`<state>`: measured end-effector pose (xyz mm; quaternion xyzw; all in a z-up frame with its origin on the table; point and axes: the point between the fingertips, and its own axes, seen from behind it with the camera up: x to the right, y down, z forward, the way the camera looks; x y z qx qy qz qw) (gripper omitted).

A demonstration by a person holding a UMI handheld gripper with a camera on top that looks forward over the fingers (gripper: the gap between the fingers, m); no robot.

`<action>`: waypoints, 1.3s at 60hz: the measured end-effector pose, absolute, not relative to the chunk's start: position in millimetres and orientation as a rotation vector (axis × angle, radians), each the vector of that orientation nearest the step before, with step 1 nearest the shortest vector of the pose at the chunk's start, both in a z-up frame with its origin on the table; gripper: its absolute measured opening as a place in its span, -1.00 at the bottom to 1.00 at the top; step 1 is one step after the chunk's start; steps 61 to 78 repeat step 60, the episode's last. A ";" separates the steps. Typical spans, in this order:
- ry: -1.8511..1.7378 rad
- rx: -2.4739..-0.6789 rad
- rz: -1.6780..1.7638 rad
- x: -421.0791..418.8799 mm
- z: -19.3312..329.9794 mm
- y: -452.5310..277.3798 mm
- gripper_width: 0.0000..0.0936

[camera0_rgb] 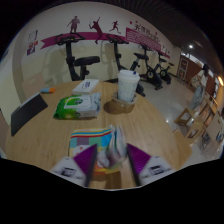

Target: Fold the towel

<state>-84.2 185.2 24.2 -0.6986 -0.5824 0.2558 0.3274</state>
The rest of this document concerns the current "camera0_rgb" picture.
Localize brown woven cup basket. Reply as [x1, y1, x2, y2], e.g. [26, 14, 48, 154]
[103, 91, 138, 115]

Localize wall poster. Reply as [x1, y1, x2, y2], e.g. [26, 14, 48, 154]
[26, 29, 39, 56]

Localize wooden shelf unit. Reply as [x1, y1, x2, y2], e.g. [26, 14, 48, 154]
[178, 54, 192, 83]

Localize colourful checkered towel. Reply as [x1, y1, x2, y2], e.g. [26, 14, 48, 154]
[68, 124, 128, 174]

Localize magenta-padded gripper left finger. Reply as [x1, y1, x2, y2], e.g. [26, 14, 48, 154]
[49, 143, 99, 188]

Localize white lidded paper cup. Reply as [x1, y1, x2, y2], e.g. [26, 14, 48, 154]
[117, 69, 141, 103]

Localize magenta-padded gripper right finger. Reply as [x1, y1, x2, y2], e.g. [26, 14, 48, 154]
[125, 143, 174, 187]

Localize blue and orange marker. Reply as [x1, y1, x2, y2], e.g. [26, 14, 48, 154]
[39, 87, 57, 95]

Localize group of wooden chairs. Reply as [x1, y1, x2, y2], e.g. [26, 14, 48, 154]
[173, 94, 224, 158]

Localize black closed laptop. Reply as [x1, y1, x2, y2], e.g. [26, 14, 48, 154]
[10, 92, 49, 137]

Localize person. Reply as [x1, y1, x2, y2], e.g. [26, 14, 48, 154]
[189, 63, 211, 111]

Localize white flat box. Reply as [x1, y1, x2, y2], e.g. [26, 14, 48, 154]
[71, 78, 100, 96]

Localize green wet wipes pack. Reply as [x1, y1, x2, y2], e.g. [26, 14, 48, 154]
[53, 92, 102, 121]

